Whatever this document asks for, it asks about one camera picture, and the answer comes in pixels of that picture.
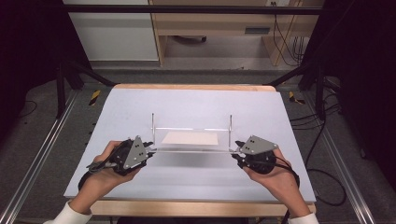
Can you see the right yellow clamp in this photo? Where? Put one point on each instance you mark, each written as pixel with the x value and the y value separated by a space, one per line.
pixel 294 99

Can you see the light wooden desk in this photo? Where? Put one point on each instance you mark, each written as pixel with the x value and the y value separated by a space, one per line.
pixel 214 21

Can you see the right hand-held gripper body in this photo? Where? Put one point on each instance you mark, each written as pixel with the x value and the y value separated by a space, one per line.
pixel 258 146

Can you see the person's right hand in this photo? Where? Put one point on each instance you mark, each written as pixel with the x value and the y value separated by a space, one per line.
pixel 280 182

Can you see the person's left hand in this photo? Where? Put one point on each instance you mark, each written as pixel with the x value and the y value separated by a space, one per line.
pixel 102 182

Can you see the white paper sheet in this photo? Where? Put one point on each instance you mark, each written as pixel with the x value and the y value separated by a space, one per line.
pixel 190 138

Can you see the black curtain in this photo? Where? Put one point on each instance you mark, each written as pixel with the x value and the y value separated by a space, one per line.
pixel 364 77
pixel 28 46

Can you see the left yellow clamp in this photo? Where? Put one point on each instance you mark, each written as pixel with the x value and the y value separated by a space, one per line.
pixel 95 97

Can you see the white cabinet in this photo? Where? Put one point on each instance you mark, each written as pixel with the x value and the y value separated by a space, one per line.
pixel 115 37

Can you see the black metal stand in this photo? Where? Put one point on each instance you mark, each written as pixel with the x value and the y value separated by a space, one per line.
pixel 320 93
pixel 60 93

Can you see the yellow clamp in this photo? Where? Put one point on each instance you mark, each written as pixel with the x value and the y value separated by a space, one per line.
pixel 294 99
pixel 95 97

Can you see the clear acrylic frame metal posts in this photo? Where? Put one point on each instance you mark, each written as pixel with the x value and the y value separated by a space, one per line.
pixel 224 140

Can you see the aluminium floor rail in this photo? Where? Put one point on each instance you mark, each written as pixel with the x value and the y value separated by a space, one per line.
pixel 342 161
pixel 40 149

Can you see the light grey table mat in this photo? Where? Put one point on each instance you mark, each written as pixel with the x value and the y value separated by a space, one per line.
pixel 155 102

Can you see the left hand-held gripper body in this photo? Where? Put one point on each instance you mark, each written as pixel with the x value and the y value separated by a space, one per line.
pixel 132 155

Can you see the black horizontal bar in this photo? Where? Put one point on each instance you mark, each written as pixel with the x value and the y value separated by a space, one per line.
pixel 186 9

